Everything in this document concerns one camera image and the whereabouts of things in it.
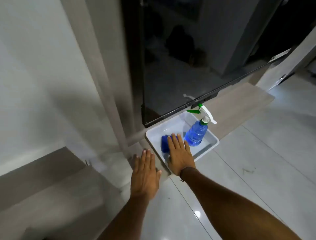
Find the person's left hand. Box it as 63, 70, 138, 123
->
130, 149, 162, 199

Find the person's right hand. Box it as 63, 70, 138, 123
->
167, 133, 196, 177

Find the person's left forearm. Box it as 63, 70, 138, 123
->
97, 194, 155, 240

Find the person's right forearm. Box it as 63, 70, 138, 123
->
180, 167, 303, 240

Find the blue cleaning cloth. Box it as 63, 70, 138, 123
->
161, 135, 179, 154

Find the blue spray bottle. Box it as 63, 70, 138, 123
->
184, 103, 218, 147

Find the white plastic tray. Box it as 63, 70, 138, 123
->
145, 112, 220, 174

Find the dark thin wrist band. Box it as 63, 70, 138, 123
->
179, 167, 196, 182

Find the black flat screen television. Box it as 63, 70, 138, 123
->
120, 0, 300, 128

